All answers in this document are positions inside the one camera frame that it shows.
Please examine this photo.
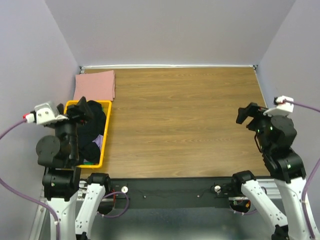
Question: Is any lavender garment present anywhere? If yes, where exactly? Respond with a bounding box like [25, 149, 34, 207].
[92, 134, 104, 151]

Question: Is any yellow plastic bin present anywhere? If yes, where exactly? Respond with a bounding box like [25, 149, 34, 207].
[76, 100, 112, 169]

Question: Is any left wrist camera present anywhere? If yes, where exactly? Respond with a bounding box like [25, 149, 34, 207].
[34, 101, 68, 126]

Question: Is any pink printed t-shirt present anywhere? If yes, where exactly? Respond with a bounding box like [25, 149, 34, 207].
[73, 70, 116, 101]

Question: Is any black t-shirt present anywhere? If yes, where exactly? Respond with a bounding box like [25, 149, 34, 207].
[77, 100, 107, 165]

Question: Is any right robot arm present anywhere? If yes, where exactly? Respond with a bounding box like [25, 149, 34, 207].
[232, 96, 320, 240]

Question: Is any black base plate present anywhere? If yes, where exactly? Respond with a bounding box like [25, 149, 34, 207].
[110, 177, 252, 209]

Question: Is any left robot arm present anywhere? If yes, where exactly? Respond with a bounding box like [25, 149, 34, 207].
[34, 97, 111, 240]

